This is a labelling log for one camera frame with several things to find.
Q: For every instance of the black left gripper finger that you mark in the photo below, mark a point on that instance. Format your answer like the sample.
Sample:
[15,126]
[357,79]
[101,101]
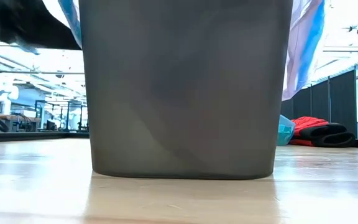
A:
[65,39]

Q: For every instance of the grey plastic trash bin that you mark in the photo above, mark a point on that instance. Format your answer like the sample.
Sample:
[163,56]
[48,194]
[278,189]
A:
[185,93]

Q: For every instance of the teal plastic trash bag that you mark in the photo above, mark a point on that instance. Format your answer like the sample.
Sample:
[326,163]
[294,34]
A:
[284,130]

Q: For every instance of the pink trash bag blue hem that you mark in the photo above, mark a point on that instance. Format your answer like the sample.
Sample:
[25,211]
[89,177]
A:
[304,46]

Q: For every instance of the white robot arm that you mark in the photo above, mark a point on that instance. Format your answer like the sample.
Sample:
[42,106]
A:
[3,93]

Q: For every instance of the cluttered background workbench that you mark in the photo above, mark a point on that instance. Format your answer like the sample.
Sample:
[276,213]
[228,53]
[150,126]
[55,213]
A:
[17,119]

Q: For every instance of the red and black fabric bundle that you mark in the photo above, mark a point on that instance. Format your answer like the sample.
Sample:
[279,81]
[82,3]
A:
[322,133]

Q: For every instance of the black partition curtain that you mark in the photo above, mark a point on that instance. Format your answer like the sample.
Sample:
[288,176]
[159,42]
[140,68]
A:
[340,102]

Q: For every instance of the white ventilation duct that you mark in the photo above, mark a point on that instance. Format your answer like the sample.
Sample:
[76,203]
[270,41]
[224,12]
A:
[346,67]

